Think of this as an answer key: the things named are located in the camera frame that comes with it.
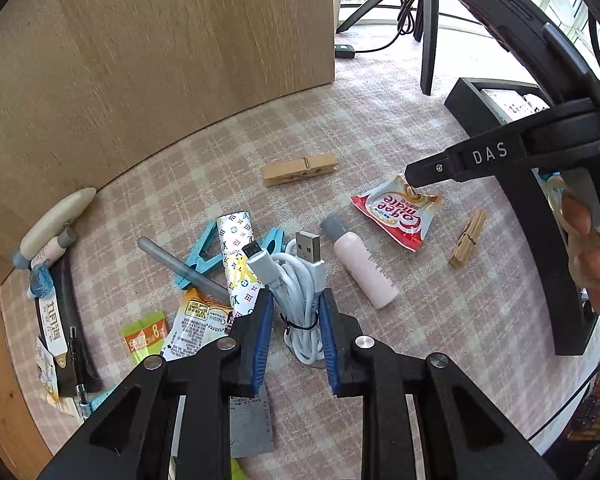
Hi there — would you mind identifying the wooden clothespin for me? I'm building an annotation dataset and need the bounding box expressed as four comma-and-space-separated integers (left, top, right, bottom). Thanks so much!
449, 209, 486, 269
261, 153, 338, 188

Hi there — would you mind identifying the wooden board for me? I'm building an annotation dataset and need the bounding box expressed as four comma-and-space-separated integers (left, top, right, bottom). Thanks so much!
0, 0, 335, 282

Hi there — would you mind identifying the patterned white lighter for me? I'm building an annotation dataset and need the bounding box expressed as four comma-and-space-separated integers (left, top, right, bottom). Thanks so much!
216, 211, 262, 318

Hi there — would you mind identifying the black cable remote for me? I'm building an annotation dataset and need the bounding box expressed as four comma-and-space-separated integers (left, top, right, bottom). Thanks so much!
335, 44, 356, 60

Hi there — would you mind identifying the printed snack sachet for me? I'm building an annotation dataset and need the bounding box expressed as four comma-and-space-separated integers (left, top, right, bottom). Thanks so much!
161, 288, 233, 361

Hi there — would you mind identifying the green tea sachet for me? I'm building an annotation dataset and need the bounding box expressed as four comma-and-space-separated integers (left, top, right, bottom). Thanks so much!
121, 311, 168, 365

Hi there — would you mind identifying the grey paper envelope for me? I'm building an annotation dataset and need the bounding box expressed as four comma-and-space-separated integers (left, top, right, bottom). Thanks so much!
172, 383, 276, 460

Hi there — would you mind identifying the person's right hand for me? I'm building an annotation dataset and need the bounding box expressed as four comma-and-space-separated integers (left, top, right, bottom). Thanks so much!
562, 196, 600, 315

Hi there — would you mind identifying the teal plastic clothespin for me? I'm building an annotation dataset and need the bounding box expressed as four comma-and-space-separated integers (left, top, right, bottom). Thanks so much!
185, 221, 285, 275

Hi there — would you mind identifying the white USB cable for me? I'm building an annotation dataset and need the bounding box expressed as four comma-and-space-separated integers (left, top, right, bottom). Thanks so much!
241, 230, 328, 366

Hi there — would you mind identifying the pink small bottle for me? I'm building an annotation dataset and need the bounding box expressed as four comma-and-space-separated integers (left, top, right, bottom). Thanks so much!
321, 214, 399, 310

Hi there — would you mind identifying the black pen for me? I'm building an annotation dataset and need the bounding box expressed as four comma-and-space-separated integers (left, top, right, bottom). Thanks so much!
69, 326, 88, 408

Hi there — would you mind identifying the black storage tray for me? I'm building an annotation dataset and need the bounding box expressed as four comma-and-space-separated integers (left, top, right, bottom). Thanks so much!
444, 77, 597, 356

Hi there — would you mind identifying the Coffee mate sachet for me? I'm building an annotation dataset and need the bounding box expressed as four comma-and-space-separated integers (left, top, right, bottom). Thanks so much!
351, 174, 442, 252

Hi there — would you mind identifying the black pouch with tag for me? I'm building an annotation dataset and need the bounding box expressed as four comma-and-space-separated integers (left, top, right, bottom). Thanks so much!
35, 255, 102, 396

